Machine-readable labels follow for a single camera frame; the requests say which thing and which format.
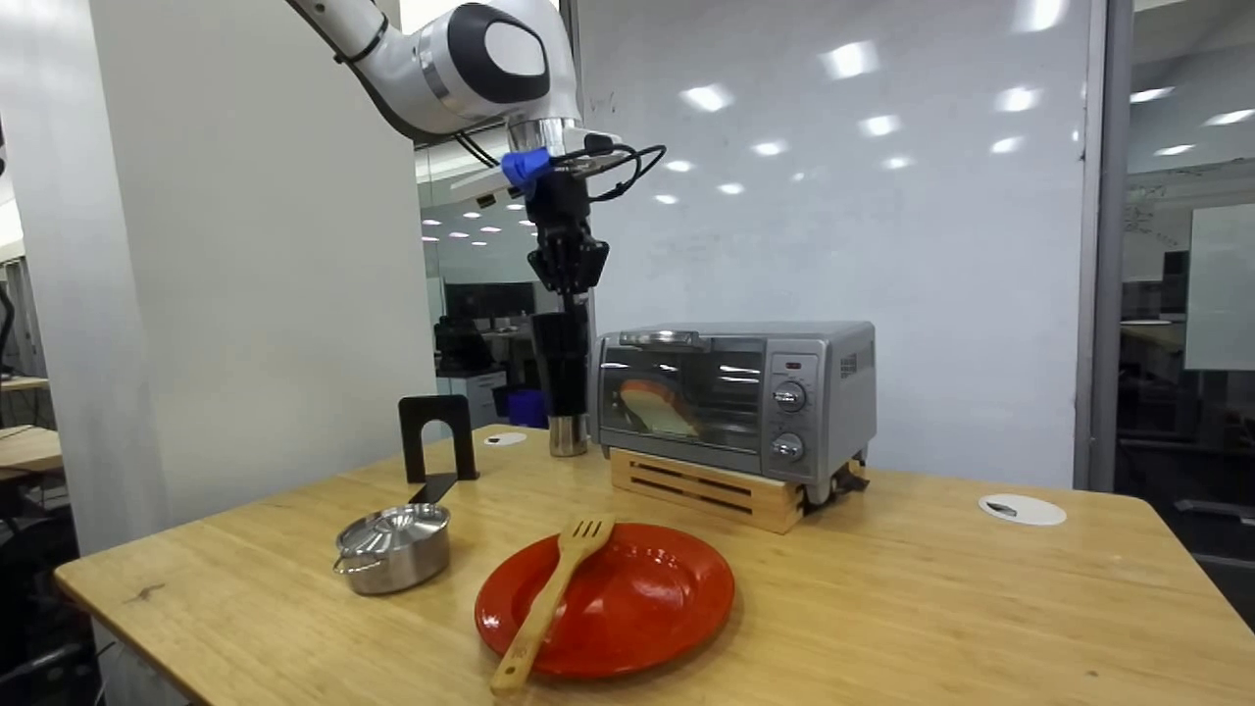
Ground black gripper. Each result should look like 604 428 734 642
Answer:
526 173 608 299

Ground black plastic cup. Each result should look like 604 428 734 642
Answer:
529 301 589 418

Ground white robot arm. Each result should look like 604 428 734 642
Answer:
285 0 608 299

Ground small steel cup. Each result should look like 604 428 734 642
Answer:
550 418 589 458

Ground black metal bookend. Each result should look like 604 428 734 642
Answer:
395 397 480 501

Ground wooden slatted stand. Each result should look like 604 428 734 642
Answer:
608 452 872 533

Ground silver toaster oven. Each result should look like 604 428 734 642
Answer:
591 321 878 505

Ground wooden spatula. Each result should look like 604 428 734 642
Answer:
492 518 615 692

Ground small steel pot with lid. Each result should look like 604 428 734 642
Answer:
333 501 450 595

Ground red plate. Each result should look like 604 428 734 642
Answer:
534 522 739 684

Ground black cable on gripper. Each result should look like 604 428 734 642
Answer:
553 131 672 206

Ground white table cable grommet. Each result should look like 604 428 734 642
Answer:
977 496 1069 531

